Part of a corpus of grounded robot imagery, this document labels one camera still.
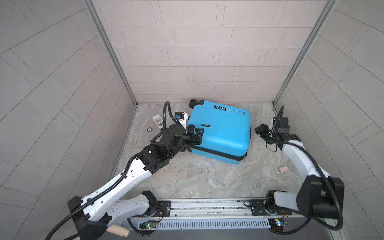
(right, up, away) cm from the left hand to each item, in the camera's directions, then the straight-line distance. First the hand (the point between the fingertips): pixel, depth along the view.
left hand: (200, 129), depth 67 cm
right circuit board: (+35, -44, +1) cm, 57 cm away
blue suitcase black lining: (+14, -4, +10) cm, 18 cm away
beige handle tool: (-35, -43, -3) cm, 56 cm away
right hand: (+33, -2, +20) cm, 38 cm away
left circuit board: (-23, -42, -2) cm, 48 cm away
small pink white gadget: (+45, -23, +14) cm, 53 cm away
